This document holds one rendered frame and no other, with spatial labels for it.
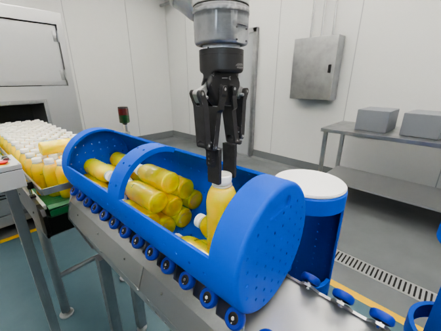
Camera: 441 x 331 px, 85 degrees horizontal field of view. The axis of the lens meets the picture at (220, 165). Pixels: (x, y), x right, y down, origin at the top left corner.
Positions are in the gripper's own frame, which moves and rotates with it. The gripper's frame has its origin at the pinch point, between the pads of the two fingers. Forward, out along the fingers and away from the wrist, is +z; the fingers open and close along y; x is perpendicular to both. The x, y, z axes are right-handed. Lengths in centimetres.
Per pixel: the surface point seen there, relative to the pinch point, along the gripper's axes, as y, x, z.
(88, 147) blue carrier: 2, 76, 10
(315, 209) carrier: 45, -4, 28
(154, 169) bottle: 4.4, 31.4, 9.9
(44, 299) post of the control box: -24, 102, 91
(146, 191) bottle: -1.1, 28.2, 14.4
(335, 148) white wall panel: 337, 74, 81
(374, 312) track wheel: 14.4, -28.4, 29.8
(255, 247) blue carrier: -3.0, -10.4, 12.5
